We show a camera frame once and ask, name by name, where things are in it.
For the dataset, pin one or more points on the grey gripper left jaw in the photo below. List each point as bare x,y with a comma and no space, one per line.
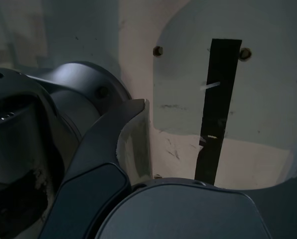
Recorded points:
98,154

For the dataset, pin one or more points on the black tape strip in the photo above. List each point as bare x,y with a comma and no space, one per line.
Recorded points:
220,99

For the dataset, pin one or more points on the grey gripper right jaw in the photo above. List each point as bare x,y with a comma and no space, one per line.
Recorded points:
188,214

